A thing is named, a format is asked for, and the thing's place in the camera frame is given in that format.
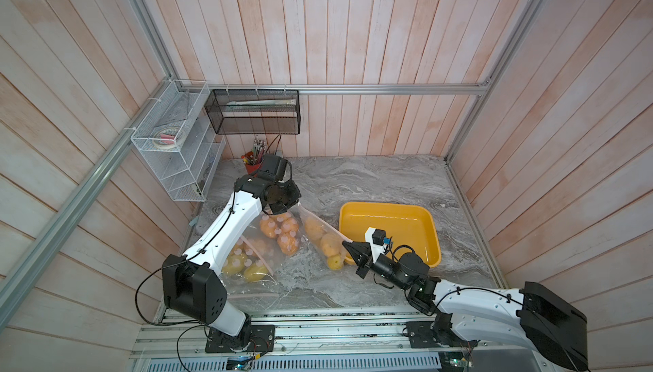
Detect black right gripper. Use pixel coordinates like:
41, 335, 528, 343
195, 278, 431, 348
345, 241, 411, 295

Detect clear zipper bag pink dots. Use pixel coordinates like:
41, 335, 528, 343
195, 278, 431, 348
294, 204, 354, 271

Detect clear zipper bag pink zip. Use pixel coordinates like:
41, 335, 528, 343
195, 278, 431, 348
220, 239, 280, 298

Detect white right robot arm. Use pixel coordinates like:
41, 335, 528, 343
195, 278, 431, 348
343, 241, 589, 371

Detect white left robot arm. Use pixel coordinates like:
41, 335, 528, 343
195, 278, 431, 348
162, 154, 301, 337

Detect red pen cup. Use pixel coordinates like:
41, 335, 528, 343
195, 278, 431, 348
245, 160, 262, 175

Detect yellow plastic tray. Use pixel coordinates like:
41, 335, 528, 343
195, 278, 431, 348
338, 202, 441, 268

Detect tape roll on shelf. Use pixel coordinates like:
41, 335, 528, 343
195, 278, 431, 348
152, 126, 186, 150

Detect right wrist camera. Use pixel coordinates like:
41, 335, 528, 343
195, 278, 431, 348
365, 227, 391, 263

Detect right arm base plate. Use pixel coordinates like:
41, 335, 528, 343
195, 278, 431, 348
402, 314, 479, 349

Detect black mesh wall basket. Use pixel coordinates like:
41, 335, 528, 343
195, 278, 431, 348
204, 89, 302, 136

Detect white wire shelf rack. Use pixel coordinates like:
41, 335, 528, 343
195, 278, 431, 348
131, 80, 224, 202

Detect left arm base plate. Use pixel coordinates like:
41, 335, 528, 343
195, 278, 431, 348
205, 321, 275, 353

